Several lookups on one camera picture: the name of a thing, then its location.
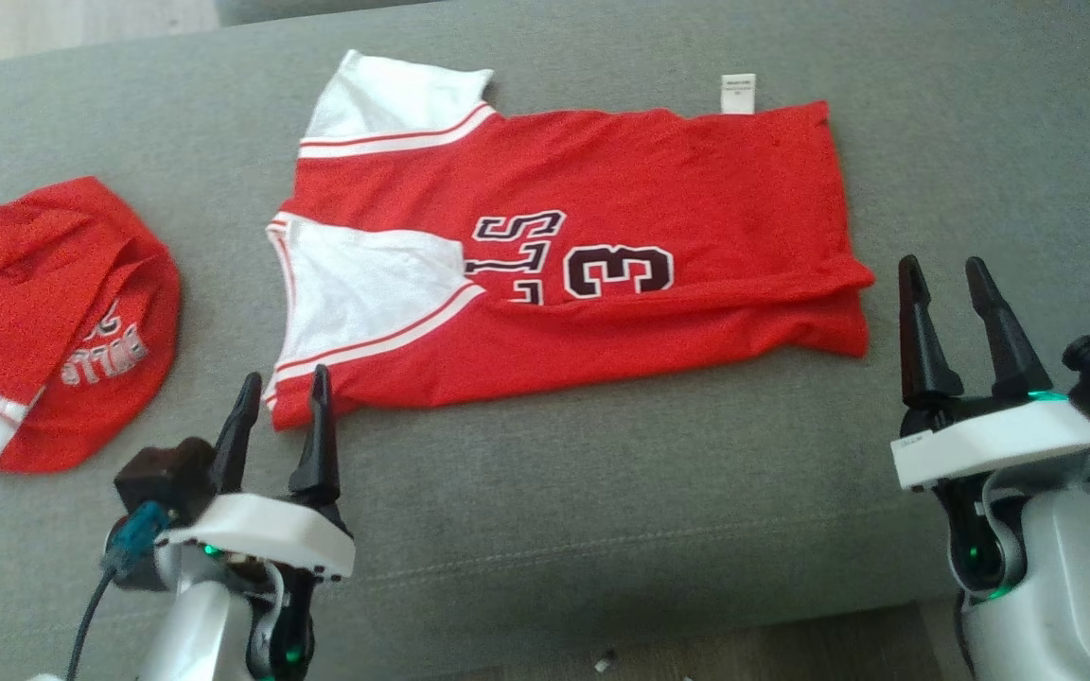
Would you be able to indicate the grey sofa back cushion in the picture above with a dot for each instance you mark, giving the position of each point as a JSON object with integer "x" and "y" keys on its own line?
{"x": 280, "y": 9}

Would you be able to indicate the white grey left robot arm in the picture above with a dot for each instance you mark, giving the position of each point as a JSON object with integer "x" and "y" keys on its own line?
{"x": 195, "y": 624}

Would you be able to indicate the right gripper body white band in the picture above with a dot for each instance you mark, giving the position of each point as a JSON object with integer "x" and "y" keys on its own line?
{"x": 999, "y": 440}

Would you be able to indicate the small white floor scrap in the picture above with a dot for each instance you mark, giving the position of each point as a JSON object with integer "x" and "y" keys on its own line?
{"x": 605, "y": 662}

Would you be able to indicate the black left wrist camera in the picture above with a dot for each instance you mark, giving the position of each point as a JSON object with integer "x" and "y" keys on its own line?
{"x": 162, "y": 473}

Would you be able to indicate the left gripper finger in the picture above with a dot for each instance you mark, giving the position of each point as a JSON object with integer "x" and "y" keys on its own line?
{"x": 237, "y": 435}
{"x": 320, "y": 445}

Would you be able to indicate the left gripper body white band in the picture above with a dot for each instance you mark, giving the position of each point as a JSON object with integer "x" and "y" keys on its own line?
{"x": 261, "y": 530}

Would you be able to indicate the red white basketball jersey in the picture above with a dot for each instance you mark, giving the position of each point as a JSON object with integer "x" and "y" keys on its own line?
{"x": 696, "y": 189}

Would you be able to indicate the red basketball shorts white trim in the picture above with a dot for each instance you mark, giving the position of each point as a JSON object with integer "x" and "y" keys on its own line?
{"x": 53, "y": 284}

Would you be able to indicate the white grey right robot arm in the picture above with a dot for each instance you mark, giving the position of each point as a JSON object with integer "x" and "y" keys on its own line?
{"x": 1065, "y": 586}

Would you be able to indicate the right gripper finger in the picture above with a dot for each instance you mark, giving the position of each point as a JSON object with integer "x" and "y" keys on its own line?
{"x": 923, "y": 350}
{"x": 1007, "y": 350}

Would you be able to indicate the grey sofa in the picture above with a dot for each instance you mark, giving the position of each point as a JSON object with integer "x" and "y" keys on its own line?
{"x": 602, "y": 492}

